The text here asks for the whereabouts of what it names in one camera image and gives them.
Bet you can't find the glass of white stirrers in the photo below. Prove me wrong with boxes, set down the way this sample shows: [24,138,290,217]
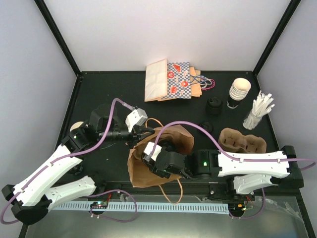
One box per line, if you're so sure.
[243,91,275,130]

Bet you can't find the black lid stack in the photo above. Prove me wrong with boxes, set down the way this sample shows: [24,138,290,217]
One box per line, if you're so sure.
[206,96,222,116]
[199,121,213,133]

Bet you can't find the black frame post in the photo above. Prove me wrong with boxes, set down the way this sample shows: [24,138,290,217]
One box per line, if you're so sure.
[253,0,301,76]
[34,0,81,76]

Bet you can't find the large brown paper bag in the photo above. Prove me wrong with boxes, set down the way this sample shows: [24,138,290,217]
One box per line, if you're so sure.
[127,118,195,205]

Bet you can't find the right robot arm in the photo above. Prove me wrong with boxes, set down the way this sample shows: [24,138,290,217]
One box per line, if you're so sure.
[144,142,304,200]

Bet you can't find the white slotted cable duct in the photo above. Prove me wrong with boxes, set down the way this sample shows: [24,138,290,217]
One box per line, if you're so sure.
[54,201,229,215]

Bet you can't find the far black lid stack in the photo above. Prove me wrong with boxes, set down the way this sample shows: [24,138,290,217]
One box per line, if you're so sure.
[206,96,222,116]

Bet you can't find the near black lid stack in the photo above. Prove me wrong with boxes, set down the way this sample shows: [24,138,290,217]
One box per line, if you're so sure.
[199,121,213,133]

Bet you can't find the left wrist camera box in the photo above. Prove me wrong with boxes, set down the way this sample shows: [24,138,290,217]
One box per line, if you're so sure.
[125,108,148,132]

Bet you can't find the stack of paper cups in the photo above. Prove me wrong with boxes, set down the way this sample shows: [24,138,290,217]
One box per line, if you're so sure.
[227,78,251,109]

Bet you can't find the black right frame post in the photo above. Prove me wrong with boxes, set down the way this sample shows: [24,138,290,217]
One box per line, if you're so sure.
[253,0,301,76]

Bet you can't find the blue checkered paper bag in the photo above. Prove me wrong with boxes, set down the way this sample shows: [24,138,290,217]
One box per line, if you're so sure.
[159,62,191,101]

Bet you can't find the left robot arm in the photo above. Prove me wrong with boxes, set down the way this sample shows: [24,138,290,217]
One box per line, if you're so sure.
[1,104,155,225]

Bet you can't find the black left frame post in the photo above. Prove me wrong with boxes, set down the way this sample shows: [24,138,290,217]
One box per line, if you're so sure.
[34,0,81,76]

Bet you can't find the flat brown paper bags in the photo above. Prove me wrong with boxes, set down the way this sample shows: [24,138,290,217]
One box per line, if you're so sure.
[189,66,202,97]

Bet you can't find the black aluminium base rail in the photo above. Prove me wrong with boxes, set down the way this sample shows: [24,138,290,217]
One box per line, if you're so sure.
[104,181,226,195]

